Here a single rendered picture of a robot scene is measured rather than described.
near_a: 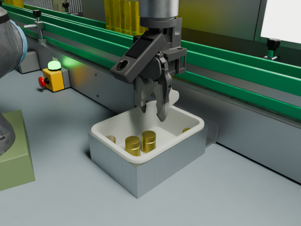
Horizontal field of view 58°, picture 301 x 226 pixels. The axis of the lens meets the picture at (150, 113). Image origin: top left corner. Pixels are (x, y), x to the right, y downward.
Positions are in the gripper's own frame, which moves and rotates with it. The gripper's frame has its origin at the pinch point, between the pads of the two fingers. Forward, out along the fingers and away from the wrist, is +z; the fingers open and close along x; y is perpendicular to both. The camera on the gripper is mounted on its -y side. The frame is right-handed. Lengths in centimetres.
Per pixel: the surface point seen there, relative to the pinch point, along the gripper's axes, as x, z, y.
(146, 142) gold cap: -0.3, 7.0, -1.7
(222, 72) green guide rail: -6.3, -6.6, 17.8
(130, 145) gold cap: 0.4, 6.2, -6.0
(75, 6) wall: 625, 59, 346
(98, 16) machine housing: 74, -8, 39
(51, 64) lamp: 53, 2, 3
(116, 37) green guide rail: 32.5, -8.7, 16.7
